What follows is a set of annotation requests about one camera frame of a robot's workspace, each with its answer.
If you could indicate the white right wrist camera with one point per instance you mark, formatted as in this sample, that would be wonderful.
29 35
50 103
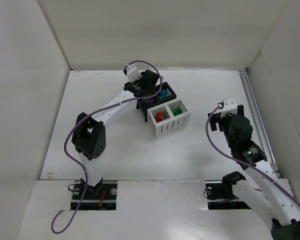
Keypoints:
229 106

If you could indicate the aluminium rail right edge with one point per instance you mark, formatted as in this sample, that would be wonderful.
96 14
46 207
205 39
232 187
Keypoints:
257 119

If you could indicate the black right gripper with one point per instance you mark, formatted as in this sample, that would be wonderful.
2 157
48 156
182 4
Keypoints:
213 122

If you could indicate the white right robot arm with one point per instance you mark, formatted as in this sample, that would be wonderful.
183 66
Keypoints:
277 208

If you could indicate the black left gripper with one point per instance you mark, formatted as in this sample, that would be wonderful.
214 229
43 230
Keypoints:
142 106

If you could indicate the black two-slot container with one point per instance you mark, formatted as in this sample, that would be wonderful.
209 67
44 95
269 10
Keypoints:
171 96

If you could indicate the white two-slot container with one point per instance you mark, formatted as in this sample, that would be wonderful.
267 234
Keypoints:
170 123

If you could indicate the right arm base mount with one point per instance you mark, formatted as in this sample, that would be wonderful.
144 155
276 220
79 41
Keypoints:
221 199

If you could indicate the teal lego brick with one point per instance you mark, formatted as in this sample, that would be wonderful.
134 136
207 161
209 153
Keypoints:
163 94

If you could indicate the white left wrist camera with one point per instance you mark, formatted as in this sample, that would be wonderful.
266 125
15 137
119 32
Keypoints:
132 72

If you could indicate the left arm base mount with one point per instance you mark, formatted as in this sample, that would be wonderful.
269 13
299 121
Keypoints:
102 197

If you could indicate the green rounded lego block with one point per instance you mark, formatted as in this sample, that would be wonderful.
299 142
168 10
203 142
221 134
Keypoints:
176 111

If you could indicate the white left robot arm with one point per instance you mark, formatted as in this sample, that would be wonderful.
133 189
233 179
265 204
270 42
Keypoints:
89 135

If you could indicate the red lego block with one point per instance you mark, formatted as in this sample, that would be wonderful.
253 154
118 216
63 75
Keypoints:
159 117

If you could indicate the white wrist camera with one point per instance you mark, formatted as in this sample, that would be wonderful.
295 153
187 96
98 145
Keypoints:
229 106
132 72

